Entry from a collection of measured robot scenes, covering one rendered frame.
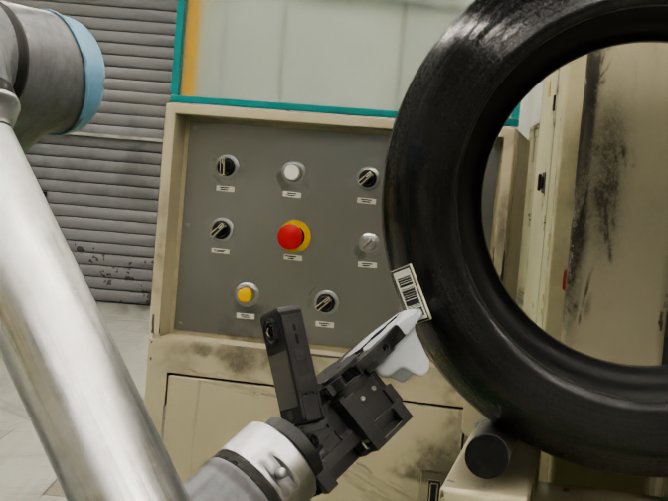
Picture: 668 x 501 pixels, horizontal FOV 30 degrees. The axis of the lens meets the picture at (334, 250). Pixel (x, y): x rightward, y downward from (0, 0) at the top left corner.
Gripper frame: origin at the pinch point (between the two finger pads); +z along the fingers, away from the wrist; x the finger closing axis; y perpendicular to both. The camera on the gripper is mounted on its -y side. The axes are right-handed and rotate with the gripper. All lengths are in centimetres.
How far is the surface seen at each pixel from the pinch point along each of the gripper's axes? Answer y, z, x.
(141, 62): -162, 449, -832
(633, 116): 2.5, 48.7, -7.3
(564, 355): 18.9, 21.3, -12.2
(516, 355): 9.4, 3.3, 6.3
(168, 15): -179, 485, -809
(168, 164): -31, 24, -70
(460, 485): 17.6, -5.4, -3.5
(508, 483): 21.2, -0.7, -3.5
